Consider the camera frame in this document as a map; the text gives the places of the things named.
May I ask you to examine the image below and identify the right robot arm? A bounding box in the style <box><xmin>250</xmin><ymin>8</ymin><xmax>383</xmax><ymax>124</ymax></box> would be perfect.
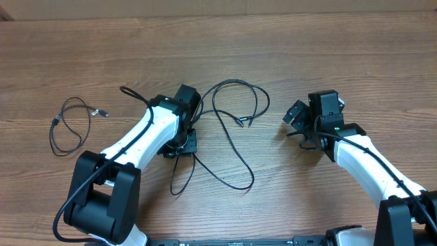
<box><xmin>283</xmin><ymin>90</ymin><xmax>436</xmax><ymax>246</ymax></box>

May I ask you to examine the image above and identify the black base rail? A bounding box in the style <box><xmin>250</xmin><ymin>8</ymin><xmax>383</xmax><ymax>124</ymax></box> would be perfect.
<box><xmin>146</xmin><ymin>235</ymin><xmax>333</xmax><ymax>246</ymax></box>

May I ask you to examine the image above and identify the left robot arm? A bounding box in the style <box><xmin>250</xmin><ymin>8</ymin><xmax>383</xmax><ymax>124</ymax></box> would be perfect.
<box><xmin>55</xmin><ymin>85</ymin><xmax>201</xmax><ymax>245</ymax></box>

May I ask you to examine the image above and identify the black short usb cable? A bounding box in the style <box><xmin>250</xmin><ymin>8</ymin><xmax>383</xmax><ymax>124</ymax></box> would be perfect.
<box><xmin>48</xmin><ymin>96</ymin><xmax>110</xmax><ymax>158</ymax></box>

